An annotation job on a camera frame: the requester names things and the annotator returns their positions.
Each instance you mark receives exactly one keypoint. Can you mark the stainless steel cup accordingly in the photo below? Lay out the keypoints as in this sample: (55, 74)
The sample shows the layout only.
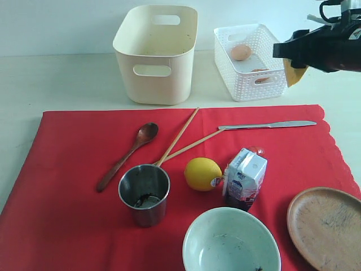
(144, 189)

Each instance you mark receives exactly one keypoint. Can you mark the pale green ceramic bowl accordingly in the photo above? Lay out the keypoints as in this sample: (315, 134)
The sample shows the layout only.
(227, 238)

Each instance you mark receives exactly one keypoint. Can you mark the silver table knife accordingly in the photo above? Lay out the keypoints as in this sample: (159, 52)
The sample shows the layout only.
(282, 124)

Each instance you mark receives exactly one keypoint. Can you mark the red tablecloth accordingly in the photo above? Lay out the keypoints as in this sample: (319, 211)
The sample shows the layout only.
(55, 220)

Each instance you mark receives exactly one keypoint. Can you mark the wooden chopstick flat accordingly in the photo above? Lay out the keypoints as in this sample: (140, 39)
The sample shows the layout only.
(184, 149)

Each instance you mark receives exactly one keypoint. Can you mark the red cherry tomato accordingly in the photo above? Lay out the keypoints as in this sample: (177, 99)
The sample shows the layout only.
(257, 150)

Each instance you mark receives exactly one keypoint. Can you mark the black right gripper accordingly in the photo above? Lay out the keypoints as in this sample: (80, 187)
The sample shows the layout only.
(328, 49)

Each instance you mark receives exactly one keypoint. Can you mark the yellow lemon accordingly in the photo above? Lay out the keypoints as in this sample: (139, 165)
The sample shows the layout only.
(201, 174)

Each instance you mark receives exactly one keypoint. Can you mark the brown wooden spoon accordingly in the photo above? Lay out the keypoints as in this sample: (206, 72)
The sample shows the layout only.
(146, 134)

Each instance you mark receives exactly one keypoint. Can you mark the wooden chopstick steep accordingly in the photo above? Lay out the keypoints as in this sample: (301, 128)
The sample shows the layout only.
(176, 139)

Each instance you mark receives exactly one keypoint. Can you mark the brown egg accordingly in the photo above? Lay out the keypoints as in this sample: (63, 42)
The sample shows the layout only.
(241, 52)

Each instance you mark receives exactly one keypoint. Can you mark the cream plastic bin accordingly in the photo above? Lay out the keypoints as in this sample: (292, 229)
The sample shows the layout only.
(154, 47)

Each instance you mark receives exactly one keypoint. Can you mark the yellow cheese wedge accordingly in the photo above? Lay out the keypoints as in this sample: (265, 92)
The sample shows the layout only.
(292, 75)

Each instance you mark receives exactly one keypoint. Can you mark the orange fried food piece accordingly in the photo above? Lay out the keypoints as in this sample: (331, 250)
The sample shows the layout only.
(260, 80)

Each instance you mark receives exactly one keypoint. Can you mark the brown wooden plate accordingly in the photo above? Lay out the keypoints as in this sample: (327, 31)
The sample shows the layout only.
(324, 226)

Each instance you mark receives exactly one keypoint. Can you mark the small milk carton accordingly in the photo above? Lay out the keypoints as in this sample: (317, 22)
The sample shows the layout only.
(242, 179)

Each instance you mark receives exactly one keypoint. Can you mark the white perforated plastic basket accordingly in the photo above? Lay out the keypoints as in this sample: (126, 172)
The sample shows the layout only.
(237, 75)

